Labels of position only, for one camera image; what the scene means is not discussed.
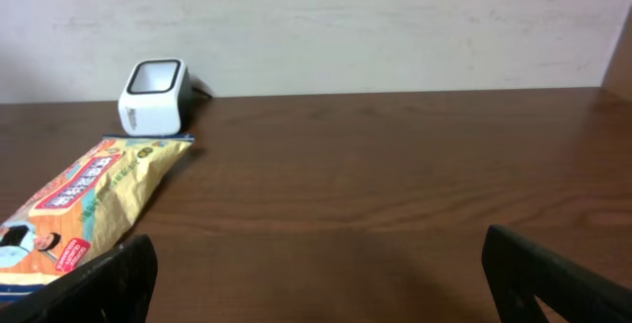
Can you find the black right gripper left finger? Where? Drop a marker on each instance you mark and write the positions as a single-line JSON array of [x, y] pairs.
[[114, 287]]

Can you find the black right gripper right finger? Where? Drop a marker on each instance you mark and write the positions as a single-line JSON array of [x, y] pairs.
[[521, 274]]

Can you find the yellow snack chip bag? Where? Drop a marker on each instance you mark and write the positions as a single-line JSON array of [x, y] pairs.
[[84, 211]]

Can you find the white barcode scanner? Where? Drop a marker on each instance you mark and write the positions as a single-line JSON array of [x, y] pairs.
[[156, 98]]

